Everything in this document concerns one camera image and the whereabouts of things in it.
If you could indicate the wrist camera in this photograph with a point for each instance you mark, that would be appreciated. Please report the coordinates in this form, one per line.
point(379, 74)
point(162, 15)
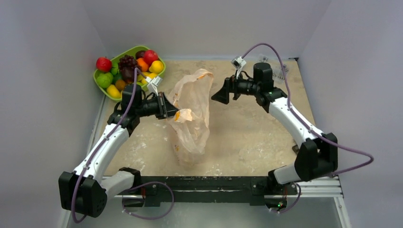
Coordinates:
point(153, 83)
point(238, 63)

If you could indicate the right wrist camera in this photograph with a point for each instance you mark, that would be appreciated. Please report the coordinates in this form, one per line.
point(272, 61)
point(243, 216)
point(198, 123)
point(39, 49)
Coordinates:
point(238, 63)

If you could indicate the green bumpy custard apple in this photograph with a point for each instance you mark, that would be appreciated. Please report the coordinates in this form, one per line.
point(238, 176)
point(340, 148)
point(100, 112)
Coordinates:
point(104, 80)

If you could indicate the translucent orange plastic bag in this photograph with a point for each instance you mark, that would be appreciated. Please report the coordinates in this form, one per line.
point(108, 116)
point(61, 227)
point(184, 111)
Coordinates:
point(189, 128)

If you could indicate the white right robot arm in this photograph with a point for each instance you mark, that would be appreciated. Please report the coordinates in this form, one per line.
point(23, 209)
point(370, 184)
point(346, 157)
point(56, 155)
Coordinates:
point(317, 155)

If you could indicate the yellow lemon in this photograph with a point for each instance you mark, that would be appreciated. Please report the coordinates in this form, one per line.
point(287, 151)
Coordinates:
point(156, 67)

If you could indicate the clear plastic screw box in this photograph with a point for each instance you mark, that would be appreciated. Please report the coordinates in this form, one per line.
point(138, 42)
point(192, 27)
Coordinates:
point(278, 75)

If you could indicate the orange tangerine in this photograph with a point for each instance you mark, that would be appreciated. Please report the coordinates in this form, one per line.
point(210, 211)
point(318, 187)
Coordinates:
point(143, 66)

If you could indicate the dark purple grape bunch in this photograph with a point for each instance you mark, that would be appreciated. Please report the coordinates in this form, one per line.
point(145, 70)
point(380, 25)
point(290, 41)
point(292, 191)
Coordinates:
point(127, 62)

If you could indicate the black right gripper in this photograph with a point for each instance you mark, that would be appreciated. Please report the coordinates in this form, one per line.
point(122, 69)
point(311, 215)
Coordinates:
point(231, 88)

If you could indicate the brown kiwi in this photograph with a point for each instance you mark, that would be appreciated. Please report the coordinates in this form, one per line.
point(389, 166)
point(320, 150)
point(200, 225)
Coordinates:
point(120, 84)

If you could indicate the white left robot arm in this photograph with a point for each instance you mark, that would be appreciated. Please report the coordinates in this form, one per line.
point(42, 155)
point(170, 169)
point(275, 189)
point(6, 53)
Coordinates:
point(84, 190)

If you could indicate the front aluminium rail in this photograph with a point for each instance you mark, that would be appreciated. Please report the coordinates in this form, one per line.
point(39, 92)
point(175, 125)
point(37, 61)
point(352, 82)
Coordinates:
point(319, 188)

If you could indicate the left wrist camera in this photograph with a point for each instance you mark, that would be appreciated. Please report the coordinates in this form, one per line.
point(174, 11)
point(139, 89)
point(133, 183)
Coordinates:
point(153, 83)

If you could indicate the yellow mango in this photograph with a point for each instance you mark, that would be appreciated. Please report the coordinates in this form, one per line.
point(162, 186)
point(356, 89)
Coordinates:
point(113, 92)

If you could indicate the green plastic fruit basket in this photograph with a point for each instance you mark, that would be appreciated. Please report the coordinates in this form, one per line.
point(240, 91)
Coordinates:
point(139, 76)

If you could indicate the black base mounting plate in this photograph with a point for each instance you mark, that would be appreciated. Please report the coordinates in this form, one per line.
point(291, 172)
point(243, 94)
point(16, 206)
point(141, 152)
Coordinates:
point(255, 191)

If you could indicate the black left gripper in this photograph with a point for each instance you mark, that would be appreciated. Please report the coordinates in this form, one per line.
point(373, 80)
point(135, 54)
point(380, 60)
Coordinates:
point(165, 109)

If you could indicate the red apple outside basket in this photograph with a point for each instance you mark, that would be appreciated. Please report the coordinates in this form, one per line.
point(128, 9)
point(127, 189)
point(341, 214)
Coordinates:
point(104, 64)

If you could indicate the dark red plum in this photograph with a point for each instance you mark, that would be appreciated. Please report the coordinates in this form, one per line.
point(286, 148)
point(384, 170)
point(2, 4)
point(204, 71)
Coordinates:
point(128, 75)

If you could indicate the red apple in basket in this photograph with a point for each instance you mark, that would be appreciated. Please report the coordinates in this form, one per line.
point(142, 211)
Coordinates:
point(150, 56)

